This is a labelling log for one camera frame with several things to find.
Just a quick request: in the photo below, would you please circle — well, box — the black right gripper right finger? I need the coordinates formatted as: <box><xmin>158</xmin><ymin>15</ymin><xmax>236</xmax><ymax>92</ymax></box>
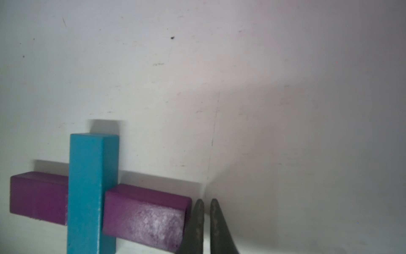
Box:
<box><xmin>210</xmin><ymin>199</ymin><xmax>239</xmax><ymax>254</ymax></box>

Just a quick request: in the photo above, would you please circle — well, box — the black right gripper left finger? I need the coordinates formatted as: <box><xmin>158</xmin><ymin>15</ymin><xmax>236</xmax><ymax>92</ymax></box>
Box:
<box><xmin>176</xmin><ymin>199</ymin><xmax>205</xmax><ymax>254</ymax></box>

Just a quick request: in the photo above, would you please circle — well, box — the purple block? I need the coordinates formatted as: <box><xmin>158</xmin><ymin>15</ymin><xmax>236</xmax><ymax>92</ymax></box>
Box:
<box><xmin>103</xmin><ymin>184</ymin><xmax>192</xmax><ymax>253</ymax></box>
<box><xmin>10</xmin><ymin>171</ymin><xmax>68</xmax><ymax>225</ymax></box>

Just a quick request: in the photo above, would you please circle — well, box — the teal long block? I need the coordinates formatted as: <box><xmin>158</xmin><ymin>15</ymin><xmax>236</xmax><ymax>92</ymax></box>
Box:
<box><xmin>67</xmin><ymin>133</ymin><xmax>119</xmax><ymax>254</ymax></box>

